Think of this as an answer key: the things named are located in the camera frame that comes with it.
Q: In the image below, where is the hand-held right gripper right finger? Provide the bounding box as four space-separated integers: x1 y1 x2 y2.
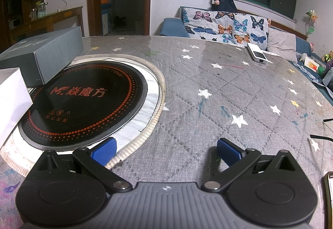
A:
201 137 299 192

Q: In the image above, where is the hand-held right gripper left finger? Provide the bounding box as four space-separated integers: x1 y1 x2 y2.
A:
34 137 133 193

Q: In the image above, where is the white cardboard box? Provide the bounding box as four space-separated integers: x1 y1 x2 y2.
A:
0 68 34 149

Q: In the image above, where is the dark grey cardboard box lid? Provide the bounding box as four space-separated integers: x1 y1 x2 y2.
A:
0 26 84 86

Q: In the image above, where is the grey star-patterned desktop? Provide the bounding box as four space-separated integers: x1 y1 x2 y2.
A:
0 35 333 229

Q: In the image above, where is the black round induction cooker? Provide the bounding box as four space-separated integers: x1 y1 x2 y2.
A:
18 61 148 152

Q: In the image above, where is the white handheld device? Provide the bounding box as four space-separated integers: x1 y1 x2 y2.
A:
247 42 268 64

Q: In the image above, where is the smartphone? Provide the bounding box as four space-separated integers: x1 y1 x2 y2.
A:
324 171 333 229

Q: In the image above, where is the grey pillow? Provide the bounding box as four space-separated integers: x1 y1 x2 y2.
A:
267 27 298 63

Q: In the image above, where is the picture book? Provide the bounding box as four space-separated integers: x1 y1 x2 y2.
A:
304 56 322 72

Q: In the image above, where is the butterfly print pillow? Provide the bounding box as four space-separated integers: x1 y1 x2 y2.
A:
233 16 271 49
181 8 236 42

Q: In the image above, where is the blue cabinet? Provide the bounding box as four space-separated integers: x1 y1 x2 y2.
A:
101 3 112 36

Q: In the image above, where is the blue sofa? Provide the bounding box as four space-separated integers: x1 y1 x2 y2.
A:
159 6 333 105

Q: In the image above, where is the wooden side table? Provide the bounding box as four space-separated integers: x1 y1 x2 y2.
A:
9 6 84 42

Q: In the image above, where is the black backpack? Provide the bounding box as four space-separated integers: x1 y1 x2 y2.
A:
211 0 238 12

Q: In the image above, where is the white appliance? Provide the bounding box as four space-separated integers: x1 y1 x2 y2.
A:
8 18 22 30

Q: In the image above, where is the colourful pinwheel toy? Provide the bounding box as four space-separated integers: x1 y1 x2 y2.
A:
305 9 319 40

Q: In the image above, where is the wooden wall shelf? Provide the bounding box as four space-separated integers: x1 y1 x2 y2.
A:
0 0 46 45

